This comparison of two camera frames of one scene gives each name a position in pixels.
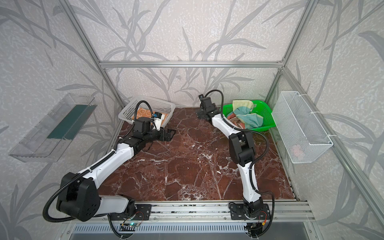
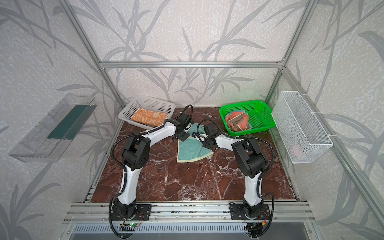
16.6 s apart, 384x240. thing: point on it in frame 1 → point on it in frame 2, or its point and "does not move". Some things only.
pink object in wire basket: (298, 152) does not move
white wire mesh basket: (302, 135) does not move
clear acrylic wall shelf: (49, 137) does not move
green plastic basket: (260, 108) does not move
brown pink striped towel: (236, 121) does not move
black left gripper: (163, 134) → (183, 133)
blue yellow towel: (242, 108) → (192, 149)
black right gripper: (202, 113) → (207, 142)
